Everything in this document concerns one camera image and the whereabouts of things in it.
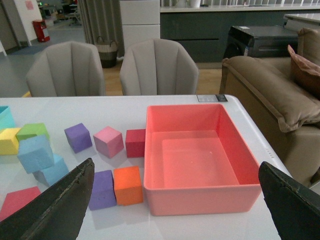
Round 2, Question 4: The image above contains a dark grey counter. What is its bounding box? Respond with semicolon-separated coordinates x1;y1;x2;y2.
160;4;320;63

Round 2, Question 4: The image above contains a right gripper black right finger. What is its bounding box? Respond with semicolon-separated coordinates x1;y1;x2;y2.
258;161;320;240

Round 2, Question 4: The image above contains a far purple foam cube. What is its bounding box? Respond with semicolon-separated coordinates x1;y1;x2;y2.
64;123;93;154

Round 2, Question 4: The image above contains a brown sofa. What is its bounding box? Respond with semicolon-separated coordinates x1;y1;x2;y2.
219;27;320;187

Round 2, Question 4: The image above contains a grey upholstered chair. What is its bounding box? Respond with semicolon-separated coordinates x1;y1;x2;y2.
119;38;199;96
26;41;106;97

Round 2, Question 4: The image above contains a near red foam cube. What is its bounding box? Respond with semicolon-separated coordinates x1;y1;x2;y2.
0;186;41;221

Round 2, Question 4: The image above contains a grey curtain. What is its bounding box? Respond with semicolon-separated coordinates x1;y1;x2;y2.
77;0;125;58

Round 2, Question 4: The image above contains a right orange foam cube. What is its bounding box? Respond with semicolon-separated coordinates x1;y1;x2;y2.
113;165;144;206

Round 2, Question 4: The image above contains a green foam cube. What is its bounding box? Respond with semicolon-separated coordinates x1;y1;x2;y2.
16;123;50;142

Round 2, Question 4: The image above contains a woven laundry basket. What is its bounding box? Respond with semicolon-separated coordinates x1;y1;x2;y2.
95;36;118;69

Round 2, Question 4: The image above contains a pink plastic bin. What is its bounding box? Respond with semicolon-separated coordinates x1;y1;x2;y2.
143;104;261;216

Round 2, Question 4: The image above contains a red box on floor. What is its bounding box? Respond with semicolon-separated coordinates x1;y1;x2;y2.
32;19;50;43

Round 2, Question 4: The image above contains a yellow foam cube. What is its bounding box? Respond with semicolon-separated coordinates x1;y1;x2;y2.
0;127;20;156

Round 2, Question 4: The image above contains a pink foam cube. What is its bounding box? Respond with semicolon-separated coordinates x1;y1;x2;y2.
93;126;124;159

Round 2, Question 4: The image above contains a left grey upholstered chair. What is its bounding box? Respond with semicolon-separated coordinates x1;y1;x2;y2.
26;41;106;97

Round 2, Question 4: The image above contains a brown cushion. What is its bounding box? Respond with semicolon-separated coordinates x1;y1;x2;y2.
287;45;320;99

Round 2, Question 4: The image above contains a near purple foam cube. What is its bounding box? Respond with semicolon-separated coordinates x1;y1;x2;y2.
88;170;117;211

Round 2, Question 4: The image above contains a white plant pot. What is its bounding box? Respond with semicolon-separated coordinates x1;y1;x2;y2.
189;0;201;8

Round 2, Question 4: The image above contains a light blue foam cube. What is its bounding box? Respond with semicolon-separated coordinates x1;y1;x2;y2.
32;153;69;187
17;134;55;174

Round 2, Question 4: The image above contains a white drawer cabinet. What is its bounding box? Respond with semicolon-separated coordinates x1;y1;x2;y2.
119;0;161;50

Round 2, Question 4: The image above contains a black appliance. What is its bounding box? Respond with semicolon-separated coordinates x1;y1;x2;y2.
223;25;298;58

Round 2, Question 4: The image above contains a purple foam cube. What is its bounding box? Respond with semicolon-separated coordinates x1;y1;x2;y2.
88;170;117;211
64;123;93;154

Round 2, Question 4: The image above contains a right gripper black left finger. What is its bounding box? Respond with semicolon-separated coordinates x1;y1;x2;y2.
0;158;95;240

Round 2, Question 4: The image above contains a far red foam cube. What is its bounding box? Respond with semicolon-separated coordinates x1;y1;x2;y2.
125;129;146;158

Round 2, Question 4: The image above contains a red foam cube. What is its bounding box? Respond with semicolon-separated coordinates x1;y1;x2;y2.
125;129;146;158
0;186;41;221

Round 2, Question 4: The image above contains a right grey upholstered chair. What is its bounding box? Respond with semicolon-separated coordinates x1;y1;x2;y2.
119;38;199;96

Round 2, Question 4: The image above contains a table label sticker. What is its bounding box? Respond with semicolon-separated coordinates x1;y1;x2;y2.
196;94;228;103

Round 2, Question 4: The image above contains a teal plastic bin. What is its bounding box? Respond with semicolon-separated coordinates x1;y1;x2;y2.
0;105;16;130

